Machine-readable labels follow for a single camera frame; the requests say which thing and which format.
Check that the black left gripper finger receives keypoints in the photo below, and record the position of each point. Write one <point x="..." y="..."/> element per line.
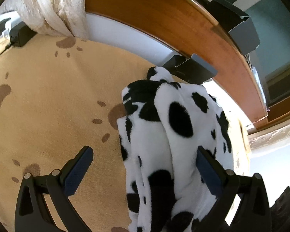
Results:
<point x="32" y="213"/>
<point x="242" y="202"/>

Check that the black device with white clip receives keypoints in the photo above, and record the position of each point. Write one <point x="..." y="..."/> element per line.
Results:
<point x="16" y="32"/>

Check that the cream patterned curtain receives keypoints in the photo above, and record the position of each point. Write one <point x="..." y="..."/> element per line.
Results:
<point x="51" y="17"/>

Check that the white black spotted fleece garment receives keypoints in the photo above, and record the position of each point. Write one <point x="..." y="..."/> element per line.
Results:
<point x="165" y="125"/>

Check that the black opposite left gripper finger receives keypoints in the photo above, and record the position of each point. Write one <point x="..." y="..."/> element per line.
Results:
<point x="280" y="212"/>

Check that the orange wooden headboard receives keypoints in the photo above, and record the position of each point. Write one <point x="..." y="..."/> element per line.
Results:
<point x="188" y="28"/>

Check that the tan paw print bedsheet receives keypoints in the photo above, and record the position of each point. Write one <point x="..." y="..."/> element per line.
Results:
<point x="58" y="95"/>

